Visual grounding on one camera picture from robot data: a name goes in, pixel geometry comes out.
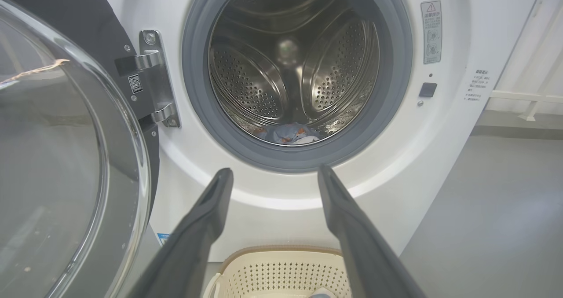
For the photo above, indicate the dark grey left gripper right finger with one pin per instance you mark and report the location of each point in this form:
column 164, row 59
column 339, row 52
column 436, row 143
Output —
column 365, row 254

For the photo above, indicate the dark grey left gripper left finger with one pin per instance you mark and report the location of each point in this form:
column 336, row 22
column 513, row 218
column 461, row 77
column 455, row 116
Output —
column 189, row 249

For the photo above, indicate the glass washer door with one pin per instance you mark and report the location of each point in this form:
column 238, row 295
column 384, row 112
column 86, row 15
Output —
column 66, row 157

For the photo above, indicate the white front-load washing machine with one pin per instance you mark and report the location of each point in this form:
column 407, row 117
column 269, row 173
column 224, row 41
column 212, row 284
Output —
column 440, row 148

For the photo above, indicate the cream perforated plastic laundry basket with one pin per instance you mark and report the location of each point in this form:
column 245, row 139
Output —
column 281, row 271

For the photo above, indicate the white metal railing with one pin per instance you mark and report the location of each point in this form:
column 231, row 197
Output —
column 528, row 96

